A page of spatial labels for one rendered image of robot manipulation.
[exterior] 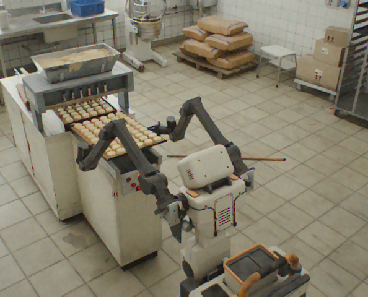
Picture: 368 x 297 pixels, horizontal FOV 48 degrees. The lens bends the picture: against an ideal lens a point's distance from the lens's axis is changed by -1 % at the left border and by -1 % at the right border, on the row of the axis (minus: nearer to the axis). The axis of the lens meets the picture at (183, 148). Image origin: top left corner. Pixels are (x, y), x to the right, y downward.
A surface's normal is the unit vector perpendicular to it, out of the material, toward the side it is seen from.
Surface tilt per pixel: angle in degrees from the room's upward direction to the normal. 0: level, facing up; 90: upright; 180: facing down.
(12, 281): 0
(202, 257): 81
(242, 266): 1
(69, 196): 90
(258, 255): 1
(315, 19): 90
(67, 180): 90
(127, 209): 90
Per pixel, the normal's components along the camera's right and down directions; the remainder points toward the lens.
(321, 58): -0.82, 0.33
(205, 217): 0.56, 0.30
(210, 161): 0.42, -0.26
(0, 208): 0.01, -0.85
